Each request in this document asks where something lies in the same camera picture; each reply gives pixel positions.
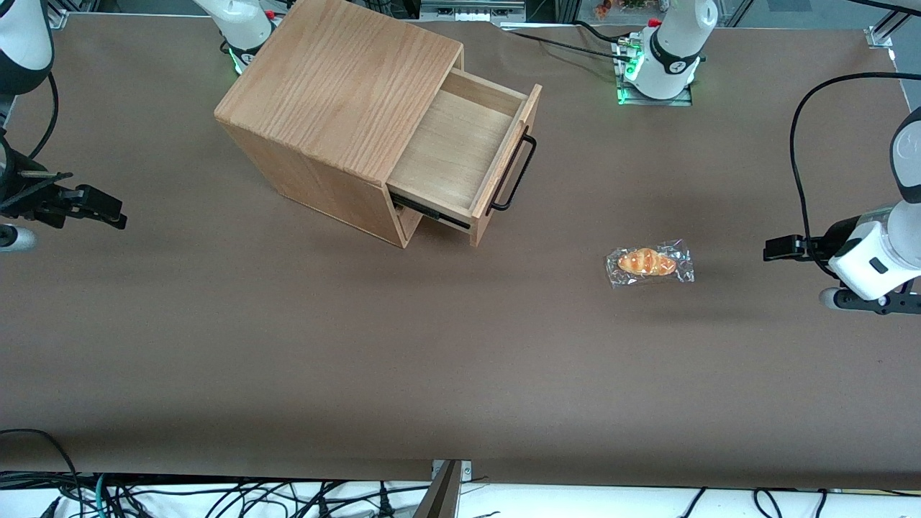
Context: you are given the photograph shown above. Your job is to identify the long thin black cable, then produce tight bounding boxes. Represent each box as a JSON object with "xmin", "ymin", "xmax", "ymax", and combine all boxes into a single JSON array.
[{"xmin": 500, "ymin": 27, "xmax": 634, "ymax": 62}]

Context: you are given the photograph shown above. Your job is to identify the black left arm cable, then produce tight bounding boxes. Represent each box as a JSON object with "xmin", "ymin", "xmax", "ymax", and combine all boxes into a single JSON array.
[{"xmin": 789, "ymin": 71, "xmax": 921, "ymax": 260}]

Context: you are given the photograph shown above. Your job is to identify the wooden drawer cabinet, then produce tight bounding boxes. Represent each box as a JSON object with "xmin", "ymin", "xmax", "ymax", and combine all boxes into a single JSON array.
[{"xmin": 214, "ymin": 0, "xmax": 466, "ymax": 249}]

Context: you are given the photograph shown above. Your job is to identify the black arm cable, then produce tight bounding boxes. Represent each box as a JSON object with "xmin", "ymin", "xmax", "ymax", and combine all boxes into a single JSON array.
[
  {"xmin": 25, "ymin": 71, "xmax": 60, "ymax": 163},
  {"xmin": 789, "ymin": 71, "xmax": 921, "ymax": 260}
]

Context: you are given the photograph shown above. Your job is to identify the short thin black cable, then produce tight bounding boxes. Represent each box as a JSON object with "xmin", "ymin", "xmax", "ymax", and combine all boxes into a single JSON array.
[{"xmin": 572, "ymin": 19, "xmax": 635, "ymax": 44}]

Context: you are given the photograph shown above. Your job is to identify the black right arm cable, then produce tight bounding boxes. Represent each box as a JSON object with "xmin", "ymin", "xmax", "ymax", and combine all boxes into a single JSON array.
[{"xmin": 25, "ymin": 71, "xmax": 60, "ymax": 163}]

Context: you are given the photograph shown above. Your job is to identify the table cover sheet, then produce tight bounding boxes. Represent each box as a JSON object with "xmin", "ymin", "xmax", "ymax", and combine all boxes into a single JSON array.
[{"xmin": 0, "ymin": 13, "xmax": 921, "ymax": 491}]

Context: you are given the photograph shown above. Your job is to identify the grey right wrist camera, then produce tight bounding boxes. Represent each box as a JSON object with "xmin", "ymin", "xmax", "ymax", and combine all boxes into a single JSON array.
[{"xmin": 0, "ymin": 224, "xmax": 37, "ymax": 252}]

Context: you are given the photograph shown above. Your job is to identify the orange toy food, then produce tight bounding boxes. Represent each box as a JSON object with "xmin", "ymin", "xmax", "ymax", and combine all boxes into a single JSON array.
[{"xmin": 591, "ymin": 0, "xmax": 648, "ymax": 19}]

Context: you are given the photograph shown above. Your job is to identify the wooden drawer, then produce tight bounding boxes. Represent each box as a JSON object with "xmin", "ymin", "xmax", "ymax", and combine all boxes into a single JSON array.
[{"xmin": 387, "ymin": 68, "xmax": 543, "ymax": 247}]

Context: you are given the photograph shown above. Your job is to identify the black metal drawer handle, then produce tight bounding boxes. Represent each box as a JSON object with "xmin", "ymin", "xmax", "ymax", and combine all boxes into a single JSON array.
[{"xmin": 488, "ymin": 128, "xmax": 537, "ymax": 213}]

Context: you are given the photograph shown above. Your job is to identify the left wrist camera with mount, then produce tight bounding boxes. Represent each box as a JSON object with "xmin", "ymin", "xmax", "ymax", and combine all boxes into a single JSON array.
[{"xmin": 820, "ymin": 282, "xmax": 921, "ymax": 316}]

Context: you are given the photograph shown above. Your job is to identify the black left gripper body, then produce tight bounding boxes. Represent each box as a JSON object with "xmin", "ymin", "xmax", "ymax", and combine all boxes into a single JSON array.
[{"xmin": 807, "ymin": 216, "xmax": 861, "ymax": 263}]

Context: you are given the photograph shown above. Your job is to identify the small metal edge bracket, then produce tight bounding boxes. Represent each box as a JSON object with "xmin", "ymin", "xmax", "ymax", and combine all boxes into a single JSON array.
[{"xmin": 430, "ymin": 459, "xmax": 473, "ymax": 484}]

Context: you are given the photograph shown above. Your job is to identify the bread roll in clear wrapper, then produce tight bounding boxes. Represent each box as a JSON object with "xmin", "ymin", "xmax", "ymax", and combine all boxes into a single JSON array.
[{"xmin": 604, "ymin": 239, "xmax": 696, "ymax": 290}]

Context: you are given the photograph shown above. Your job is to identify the tangled black cable bundle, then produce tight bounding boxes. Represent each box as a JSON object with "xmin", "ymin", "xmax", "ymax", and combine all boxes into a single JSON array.
[{"xmin": 0, "ymin": 471, "xmax": 432, "ymax": 518}]

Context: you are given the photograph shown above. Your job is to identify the grey power strip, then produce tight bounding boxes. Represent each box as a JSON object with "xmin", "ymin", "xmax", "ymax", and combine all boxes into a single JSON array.
[{"xmin": 419, "ymin": 0, "xmax": 527, "ymax": 22}]

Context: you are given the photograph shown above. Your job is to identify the black looped cable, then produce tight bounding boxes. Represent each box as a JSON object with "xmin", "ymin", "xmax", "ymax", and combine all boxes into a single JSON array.
[{"xmin": 0, "ymin": 428, "xmax": 83, "ymax": 518}]

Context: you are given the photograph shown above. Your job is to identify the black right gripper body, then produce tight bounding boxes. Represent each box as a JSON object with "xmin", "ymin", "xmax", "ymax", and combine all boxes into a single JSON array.
[{"xmin": 0, "ymin": 170, "xmax": 81, "ymax": 230}]

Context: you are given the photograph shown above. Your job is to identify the brown slanted bar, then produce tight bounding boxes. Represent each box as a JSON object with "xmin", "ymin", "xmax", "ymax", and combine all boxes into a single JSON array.
[{"xmin": 412, "ymin": 460, "xmax": 463, "ymax": 518}]

